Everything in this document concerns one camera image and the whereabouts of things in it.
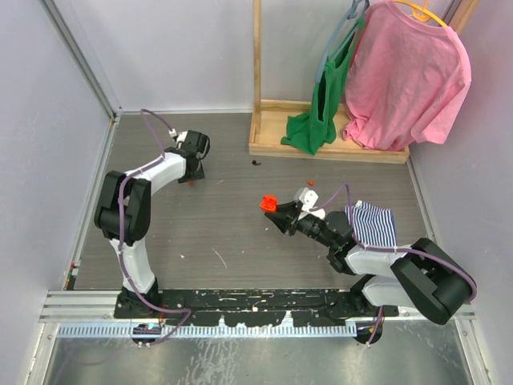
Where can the wooden clothes rack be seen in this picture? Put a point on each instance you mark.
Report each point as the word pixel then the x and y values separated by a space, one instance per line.
pixel 269 119

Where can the white cable duct strip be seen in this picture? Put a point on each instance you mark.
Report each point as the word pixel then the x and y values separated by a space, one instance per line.
pixel 152 331

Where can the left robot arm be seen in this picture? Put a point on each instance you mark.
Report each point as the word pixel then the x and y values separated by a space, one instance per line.
pixel 123 212

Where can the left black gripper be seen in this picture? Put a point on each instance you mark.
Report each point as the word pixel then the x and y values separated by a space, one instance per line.
pixel 198 175

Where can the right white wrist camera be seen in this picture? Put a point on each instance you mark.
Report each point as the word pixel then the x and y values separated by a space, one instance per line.
pixel 306 198

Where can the yellow hanger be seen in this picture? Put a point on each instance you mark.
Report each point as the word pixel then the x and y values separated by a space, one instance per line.
pixel 421 12

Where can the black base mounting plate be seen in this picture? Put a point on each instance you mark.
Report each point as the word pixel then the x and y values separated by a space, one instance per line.
pixel 250 308

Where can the green tank top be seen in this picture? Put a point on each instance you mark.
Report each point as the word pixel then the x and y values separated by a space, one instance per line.
pixel 310 130

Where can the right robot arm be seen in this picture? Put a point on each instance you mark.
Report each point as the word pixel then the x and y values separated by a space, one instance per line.
pixel 420 276

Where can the blue striped cloth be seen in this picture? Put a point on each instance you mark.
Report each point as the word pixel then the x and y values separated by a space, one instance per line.
pixel 373 225

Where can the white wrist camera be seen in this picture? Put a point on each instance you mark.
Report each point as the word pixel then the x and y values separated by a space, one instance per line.
pixel 306 198
pixel 178 137

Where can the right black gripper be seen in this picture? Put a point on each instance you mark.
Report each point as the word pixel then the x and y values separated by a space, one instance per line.
pixel 284 216

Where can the pink t-shirt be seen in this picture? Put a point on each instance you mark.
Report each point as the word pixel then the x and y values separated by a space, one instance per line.
pixel 407 82

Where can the orange earbud charging case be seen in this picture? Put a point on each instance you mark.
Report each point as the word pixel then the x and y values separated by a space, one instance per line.
pixel 269 204

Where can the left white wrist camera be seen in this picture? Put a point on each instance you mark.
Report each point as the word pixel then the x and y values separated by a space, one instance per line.
pixel 178 137

